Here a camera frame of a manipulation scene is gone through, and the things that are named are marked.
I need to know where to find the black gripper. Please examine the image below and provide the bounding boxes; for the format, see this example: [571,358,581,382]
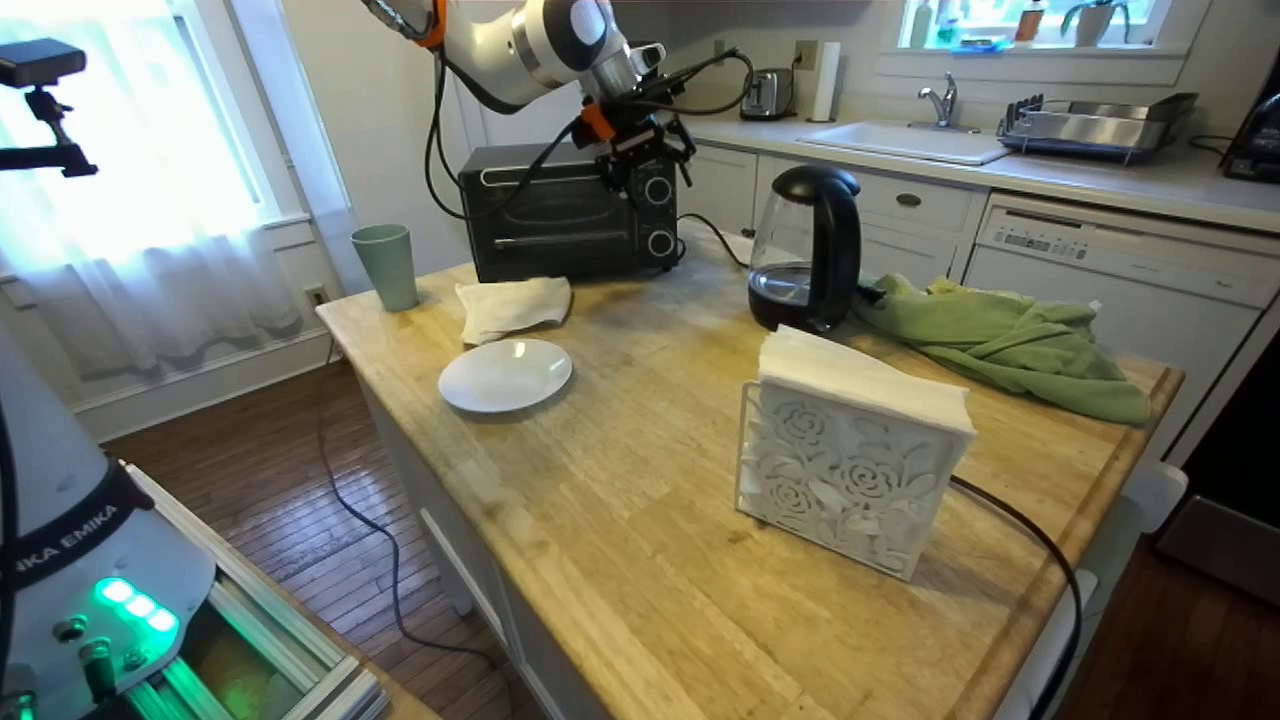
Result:
[593,63,700,185]

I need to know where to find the black toaster oven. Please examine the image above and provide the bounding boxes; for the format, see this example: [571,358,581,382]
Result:
[454,136,688,284]

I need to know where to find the silver bread toaster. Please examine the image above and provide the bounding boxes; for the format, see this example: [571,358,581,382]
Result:
[741,63,799,122]

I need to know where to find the white paper towel roll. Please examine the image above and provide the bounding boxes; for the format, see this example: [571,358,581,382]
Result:
[805,34,847,128]

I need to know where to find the black glass electric kettle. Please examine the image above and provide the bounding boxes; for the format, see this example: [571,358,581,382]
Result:
[745,165,863,336]

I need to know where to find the beige folded cloth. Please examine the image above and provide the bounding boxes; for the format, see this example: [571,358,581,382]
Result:
[451,271,576,348]

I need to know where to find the white kitchen sink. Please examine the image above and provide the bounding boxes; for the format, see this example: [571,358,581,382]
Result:
[805,116,1010,172]

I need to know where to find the white round plate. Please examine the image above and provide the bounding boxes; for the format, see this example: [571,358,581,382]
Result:
[436,330,581,418]

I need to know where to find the white base kitchen cabinets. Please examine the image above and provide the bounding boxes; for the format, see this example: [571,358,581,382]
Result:
[677,136,991,291]

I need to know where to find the chrome sink faucet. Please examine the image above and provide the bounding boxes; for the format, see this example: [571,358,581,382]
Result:
[916,71,966,130]

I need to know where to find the pale green plastic cup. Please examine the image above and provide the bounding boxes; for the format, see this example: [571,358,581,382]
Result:
[347,220,423,314]

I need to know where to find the white paper napkins stack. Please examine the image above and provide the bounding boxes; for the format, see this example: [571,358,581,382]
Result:
[757,321,980,435]

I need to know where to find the white framed kitchen window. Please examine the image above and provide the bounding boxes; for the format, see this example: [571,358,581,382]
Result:
[876,0,1216,63]

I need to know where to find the white ornate napkin holder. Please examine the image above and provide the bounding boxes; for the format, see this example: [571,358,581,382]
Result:
[733,377,966,584]

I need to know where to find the green dish towel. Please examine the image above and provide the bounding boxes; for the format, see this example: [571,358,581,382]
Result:
[855,271,1158,432]

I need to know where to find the dark grey dish rack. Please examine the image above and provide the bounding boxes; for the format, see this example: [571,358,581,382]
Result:
[995,88,1201,166]

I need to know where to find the small potted plant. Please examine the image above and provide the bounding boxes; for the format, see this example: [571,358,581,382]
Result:
[1054,0,1134,53]

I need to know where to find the white kitchen countertop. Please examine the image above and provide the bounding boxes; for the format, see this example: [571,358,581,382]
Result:
[692,111,1280,237]

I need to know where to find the white dishwasher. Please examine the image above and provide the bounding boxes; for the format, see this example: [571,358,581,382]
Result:
[959,192,1280,465]

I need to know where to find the white sheer curtain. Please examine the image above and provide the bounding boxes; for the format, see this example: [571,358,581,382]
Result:
[0,0,310,391]

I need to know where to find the black coffee maker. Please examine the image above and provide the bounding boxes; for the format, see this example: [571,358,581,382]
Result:
[1216,53,1280,188]

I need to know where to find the black and steel stove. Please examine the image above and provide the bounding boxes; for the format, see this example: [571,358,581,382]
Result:
[1157,297,1280,613]

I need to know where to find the black power cable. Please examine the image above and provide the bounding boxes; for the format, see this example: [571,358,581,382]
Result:
[947,471,1087,720]
[677,206,758,274]

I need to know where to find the silver oven door handle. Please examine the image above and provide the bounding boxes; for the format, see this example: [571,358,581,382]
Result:
[476,158,619,188]

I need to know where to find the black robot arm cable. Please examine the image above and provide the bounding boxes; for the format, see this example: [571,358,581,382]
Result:
[418,45,758,224]

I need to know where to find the thin black floor cable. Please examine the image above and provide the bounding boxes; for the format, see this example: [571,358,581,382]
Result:
[314,423,503,663]

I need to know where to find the aluminium robot stand frame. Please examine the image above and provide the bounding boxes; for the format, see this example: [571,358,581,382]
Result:
[116,456,395,720]

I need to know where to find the black camera on mount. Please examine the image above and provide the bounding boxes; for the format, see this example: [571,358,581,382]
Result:
[0,34,104,181]

